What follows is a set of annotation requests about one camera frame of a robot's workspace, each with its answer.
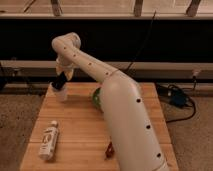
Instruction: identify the red wrapped candy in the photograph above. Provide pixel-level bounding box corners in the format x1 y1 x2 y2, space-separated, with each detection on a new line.
105 143 114 159

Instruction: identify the white plastic bottle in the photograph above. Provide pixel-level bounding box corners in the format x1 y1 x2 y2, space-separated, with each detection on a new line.
38 120 59 161

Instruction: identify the black cable on floor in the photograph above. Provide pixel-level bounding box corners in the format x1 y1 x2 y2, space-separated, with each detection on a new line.
155 83 198 124

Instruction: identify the black hanging cable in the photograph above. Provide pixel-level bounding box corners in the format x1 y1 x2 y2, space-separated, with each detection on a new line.
123 9 158 74

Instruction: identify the green ceramic bowl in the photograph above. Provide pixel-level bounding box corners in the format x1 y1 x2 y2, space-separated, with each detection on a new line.
92 87 101 110

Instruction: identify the white ceramic cup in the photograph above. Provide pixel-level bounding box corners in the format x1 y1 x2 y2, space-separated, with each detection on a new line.
51 84 68 102

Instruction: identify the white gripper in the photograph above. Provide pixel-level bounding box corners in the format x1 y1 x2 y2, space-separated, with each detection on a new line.
56 58 74 81

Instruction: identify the black eraser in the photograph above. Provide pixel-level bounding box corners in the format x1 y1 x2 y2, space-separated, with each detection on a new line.
52 73 67 90

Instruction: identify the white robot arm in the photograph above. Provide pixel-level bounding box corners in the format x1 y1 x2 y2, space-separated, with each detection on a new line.
52 32 170 171

